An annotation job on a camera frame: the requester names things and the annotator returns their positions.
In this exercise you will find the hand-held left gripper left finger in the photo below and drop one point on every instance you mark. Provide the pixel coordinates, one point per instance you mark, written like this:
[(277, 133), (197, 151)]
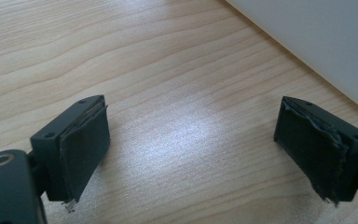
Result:
[(74, 149)]

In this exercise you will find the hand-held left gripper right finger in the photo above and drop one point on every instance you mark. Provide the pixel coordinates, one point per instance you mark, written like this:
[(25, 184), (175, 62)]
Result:
[(317, 146)]

